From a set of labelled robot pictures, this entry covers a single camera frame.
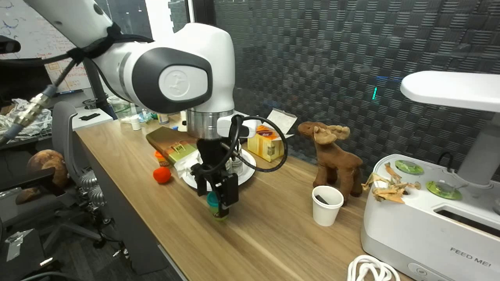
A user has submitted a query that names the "brown round plush toy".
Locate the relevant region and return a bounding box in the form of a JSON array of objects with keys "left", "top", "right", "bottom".
[{"left": 13, "top": 149, "right": 70, "bottom": 206}]

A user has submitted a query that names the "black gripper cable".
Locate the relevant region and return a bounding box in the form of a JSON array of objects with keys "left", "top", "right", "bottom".
[{"left": 199, "top": 114, "right": 288, "bottom": 181}]

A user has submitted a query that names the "white smart garden appliance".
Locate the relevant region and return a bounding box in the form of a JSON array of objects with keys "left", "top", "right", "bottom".
[{"left": 359, "top": 69, "right": 500, "bottom": 281}]

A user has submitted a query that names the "small tub teal lid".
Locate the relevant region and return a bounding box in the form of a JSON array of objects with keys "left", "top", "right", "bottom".
[{"left": 204, "top": 191, "right": 231, "bottom": 220}]

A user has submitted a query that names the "grey cable metal connector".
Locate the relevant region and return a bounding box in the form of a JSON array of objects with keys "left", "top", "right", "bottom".
[{"left": 0, "top": 56, "right": 71, "bottom": 147}]

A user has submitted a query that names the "yellow tub orange lid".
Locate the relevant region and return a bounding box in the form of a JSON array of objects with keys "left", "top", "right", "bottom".
[{"left": 152, "top": 149, "right": 168, "bottom": 169}]

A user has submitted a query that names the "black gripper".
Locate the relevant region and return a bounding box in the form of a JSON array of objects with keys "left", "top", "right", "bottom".
[{"left": 190, "top": 139, "right": 240, "bottom": 217}]

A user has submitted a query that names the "white coiled table cable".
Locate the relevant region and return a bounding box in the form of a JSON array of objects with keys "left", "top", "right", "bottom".
[{"left": 345, "top": 253, "right": 402, "bottom": 281}]

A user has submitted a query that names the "dried brown plant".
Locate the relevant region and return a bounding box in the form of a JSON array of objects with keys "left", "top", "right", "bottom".
[{"left": 362, "top": 161, "right": 421, "bottom": 205}]

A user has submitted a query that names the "green plant pod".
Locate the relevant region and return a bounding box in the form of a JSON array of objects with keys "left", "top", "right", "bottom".
[
  {"left": 393, "top": 158, "right": 426, "bottom": 177},
  {"left": 424, "top": 178, "right": 463, "bottom": 202}
]

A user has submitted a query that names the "white paper plate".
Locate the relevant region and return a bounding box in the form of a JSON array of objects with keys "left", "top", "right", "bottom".
[{"left": 179, "top": 147, "right": 257, "bottom": 192}]

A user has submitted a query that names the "grey white cloth heap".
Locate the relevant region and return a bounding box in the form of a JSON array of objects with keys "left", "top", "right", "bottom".
[{"left": 0, "top": 99, "right": 54, "bottom": 147}]

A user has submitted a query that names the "brown moose plush toy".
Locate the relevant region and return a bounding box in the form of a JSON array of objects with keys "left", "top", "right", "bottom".
[{"left": 295, "top": 120, "right": 365, "bottom": 199}]

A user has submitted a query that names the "open yellow cardboard box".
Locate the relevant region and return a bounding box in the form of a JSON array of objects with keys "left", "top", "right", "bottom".
[{"left": 245, "top": 108, "right": 298, "bottom": 164}]

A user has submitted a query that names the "black office chair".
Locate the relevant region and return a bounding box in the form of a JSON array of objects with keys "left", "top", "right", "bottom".
[{"left": 0, "top": 99, "right": 134, "bottom": 278}]

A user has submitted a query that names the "orange plush ball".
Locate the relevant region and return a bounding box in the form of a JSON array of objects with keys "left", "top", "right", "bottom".
[{"left": 151, "top": 166, "right": 173, "bottom": 186}]

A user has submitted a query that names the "white foam cup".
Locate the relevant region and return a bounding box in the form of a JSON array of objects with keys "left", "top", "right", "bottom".
[{"left": 310, "top": 184, "right": 345, "bottom": 228}]

